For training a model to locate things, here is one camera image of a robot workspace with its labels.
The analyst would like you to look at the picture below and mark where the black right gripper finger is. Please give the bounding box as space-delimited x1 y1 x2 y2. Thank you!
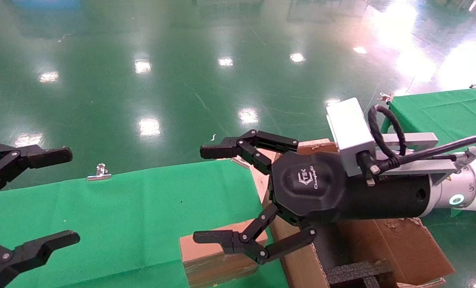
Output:
200 130 299 174
193 203 317 264

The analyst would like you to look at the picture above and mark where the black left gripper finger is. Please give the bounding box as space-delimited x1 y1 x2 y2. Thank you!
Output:
0 144 73 199
0 230 80 288

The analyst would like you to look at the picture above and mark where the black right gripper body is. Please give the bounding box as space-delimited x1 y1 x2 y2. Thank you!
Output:
271 150 433 226

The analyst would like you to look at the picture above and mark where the small cardboard box with hole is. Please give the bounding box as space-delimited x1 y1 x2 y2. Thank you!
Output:
179 219 269 288

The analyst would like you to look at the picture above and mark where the large open brown carton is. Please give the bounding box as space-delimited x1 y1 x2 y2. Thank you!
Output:
269 138 456 288

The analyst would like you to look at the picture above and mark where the black foam insert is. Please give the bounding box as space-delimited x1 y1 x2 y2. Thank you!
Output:
314 224 394 288

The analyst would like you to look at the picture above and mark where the large green tablecloth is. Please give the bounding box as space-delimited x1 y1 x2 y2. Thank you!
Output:
0 159 290 288

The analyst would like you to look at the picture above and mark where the green cloth with clips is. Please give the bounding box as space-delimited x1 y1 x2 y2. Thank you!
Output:
382 86 476 152

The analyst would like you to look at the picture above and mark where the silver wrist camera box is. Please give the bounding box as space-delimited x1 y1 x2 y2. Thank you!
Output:
326 97 377 177

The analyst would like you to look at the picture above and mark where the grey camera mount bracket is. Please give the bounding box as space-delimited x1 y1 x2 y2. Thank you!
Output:
376 132 460 185

